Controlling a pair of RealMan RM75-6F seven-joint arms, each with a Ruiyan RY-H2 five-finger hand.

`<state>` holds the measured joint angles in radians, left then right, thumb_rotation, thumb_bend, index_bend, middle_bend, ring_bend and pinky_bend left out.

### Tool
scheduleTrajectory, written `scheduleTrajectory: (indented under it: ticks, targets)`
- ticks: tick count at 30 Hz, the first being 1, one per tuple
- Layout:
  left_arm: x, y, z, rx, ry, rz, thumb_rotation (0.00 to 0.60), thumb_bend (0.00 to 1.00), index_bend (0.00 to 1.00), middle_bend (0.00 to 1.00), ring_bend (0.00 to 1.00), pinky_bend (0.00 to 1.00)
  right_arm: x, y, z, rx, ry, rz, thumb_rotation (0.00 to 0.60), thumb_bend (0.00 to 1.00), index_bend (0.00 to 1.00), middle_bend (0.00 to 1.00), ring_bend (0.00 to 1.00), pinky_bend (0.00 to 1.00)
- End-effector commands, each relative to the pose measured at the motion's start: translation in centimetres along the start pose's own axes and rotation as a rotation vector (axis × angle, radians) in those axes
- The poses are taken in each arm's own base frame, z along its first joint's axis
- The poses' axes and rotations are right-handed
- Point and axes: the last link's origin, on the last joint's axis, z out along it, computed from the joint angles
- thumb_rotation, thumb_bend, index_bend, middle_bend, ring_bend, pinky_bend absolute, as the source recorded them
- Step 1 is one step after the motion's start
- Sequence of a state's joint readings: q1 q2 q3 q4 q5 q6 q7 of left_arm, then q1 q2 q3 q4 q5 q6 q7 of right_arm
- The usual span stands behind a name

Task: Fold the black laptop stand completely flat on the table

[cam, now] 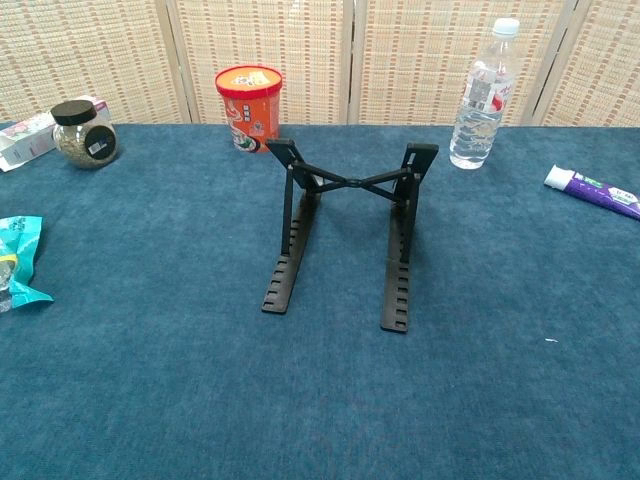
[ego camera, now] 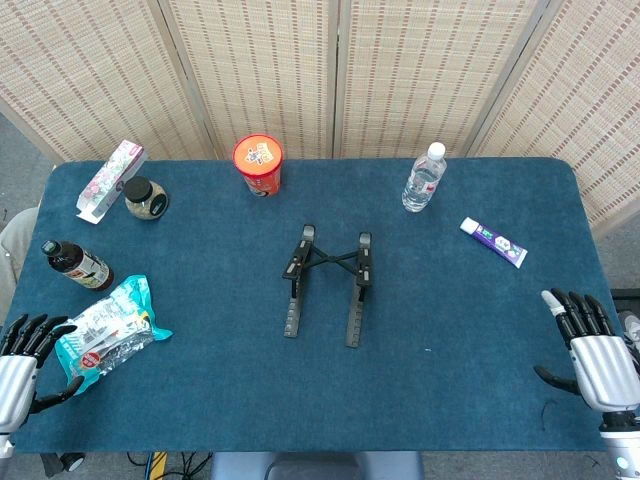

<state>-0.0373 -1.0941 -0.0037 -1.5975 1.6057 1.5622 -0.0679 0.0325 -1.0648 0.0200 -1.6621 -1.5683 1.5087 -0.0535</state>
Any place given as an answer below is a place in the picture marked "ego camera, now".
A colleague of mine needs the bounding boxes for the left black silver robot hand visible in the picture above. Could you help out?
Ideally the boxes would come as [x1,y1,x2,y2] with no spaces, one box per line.
[0,313,85,436]

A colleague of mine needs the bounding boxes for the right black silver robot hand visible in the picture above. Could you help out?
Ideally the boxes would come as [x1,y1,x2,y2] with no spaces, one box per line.
[533,288,640,414]

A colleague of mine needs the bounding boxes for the black folding laptop stand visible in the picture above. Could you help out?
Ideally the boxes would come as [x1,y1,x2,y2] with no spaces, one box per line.
[281,223,374,350]

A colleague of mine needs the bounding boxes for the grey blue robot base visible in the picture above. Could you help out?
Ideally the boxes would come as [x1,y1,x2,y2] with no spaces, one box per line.
[210,451,425,480]

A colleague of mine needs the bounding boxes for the teal snack bag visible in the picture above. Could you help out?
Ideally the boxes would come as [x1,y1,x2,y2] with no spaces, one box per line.
[52,274,174,397]

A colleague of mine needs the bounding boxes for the black caster wheel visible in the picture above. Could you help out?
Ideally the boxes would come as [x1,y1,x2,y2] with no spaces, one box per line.
[42,451,85,477]

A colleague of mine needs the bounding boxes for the beige fabric object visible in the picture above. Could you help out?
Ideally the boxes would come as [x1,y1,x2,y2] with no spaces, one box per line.
[0,207,40,326]

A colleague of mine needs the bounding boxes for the dark sauce bottle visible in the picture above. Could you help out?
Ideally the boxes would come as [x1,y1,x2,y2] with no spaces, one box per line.
[40,239,115,293]

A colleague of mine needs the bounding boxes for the purple white toothpaste tube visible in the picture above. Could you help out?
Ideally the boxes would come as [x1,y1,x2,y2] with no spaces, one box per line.
[459,216,529,270]

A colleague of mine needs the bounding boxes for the floral print carton box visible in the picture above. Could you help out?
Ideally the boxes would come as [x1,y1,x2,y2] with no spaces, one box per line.
[75,139,150,226]

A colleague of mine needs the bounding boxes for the glass jar with black lid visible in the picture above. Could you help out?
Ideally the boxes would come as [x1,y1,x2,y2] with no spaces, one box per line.
[123,175,170,221]

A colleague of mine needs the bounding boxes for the clear plastic water bottle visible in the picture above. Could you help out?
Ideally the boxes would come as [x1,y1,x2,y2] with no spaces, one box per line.
[401,141,448,214]

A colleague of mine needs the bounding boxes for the woven bamboo screen panel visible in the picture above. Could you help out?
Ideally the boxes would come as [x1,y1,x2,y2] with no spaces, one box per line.
[332,0,549,160]
[464,0,640,236]
[157,0,344,161]
[0,0,216,164]

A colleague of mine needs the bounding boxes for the red instant noodle cup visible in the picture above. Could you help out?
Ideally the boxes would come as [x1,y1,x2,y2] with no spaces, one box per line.
[232,133,285,199]

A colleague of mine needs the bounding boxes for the black floor cables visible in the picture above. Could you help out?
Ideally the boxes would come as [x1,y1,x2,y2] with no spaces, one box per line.
[125,451,214,480]

